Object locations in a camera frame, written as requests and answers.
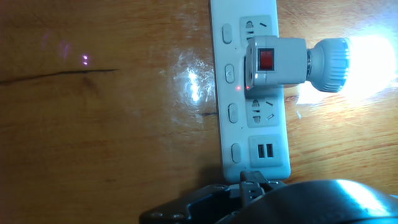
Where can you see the white power strip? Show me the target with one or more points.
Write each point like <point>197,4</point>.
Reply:
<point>233,130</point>

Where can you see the brown wooden board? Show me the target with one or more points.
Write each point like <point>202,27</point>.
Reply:
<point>93,124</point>

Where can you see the white bulb holder with bulb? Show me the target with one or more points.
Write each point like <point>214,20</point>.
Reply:
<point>286,62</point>

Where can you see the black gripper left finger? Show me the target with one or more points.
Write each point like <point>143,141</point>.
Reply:
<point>192,202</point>

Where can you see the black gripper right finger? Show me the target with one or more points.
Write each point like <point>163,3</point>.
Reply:
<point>272,184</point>

